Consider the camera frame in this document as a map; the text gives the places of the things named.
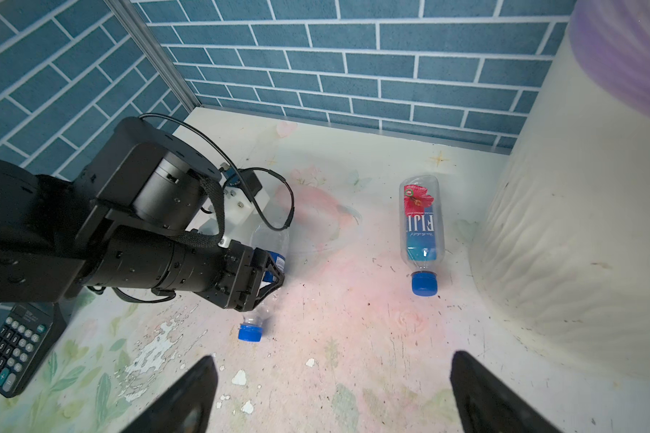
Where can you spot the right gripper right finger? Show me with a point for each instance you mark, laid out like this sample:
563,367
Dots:
485,404

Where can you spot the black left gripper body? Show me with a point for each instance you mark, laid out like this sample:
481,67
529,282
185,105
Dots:
238,287

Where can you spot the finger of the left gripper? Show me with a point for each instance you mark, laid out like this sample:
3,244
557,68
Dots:
273,278

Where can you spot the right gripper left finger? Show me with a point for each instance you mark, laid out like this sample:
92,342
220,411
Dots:
186,406

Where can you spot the blue red label bottle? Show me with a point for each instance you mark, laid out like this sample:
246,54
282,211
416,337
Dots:
422,232

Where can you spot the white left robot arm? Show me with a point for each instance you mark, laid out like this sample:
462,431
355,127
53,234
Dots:
147,213

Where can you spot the white bin with pink liner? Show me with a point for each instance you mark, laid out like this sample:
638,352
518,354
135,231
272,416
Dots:
563,256

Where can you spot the black calculator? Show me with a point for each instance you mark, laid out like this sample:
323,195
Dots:
27,336

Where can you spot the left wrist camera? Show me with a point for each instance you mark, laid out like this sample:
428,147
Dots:
241,218

